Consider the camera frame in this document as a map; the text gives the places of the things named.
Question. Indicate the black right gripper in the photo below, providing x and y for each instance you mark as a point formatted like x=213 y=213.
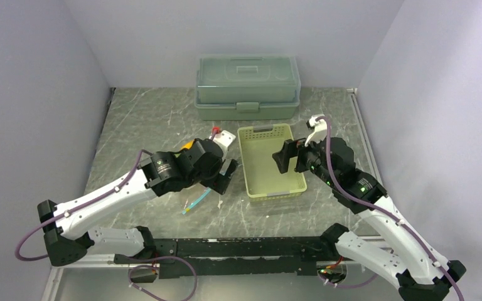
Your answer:
x=290 y=150

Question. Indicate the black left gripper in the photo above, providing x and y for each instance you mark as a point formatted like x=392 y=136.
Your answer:
x=222 y=180

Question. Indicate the clear zip bag blue zipper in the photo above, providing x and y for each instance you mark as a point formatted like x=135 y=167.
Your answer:
x=192 y=196

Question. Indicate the yellow bell pepper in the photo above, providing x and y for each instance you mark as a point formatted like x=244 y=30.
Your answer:
x=188 y=145

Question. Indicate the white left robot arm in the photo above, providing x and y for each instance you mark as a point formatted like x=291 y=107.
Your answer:
x=71 y=231

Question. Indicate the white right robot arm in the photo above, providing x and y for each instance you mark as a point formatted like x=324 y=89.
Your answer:
x=415 y=269

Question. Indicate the pale green perforated basket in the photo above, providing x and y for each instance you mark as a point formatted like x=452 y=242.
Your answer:
x=263 y=181

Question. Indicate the green translucent storage box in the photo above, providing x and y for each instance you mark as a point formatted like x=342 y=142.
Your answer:
x=247 y=87

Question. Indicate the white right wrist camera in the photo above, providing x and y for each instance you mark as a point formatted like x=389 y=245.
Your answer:
x=319 y=129

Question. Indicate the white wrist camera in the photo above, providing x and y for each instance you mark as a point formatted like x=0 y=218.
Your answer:
x=223 y=138
x=319 y=129

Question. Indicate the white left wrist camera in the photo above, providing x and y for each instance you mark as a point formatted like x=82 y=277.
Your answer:
x=223 y=138

